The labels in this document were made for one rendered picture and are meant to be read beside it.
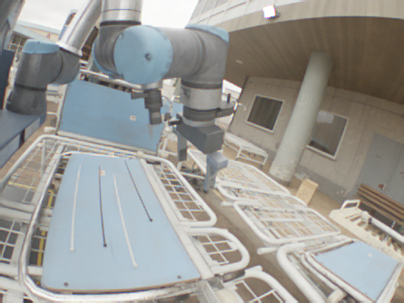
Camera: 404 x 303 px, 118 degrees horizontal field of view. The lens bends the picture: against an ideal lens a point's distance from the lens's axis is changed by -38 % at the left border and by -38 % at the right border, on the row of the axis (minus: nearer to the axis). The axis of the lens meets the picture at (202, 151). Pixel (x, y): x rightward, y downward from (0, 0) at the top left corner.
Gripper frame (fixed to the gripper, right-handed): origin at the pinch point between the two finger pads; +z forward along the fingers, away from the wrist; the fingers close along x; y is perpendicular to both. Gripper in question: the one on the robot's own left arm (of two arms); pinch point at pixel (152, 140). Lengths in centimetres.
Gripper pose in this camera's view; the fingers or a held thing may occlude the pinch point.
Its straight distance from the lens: 82.0
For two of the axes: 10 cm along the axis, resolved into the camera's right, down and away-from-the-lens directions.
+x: -3.8, -2.1, 9.0
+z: 0.8, 9.6, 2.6
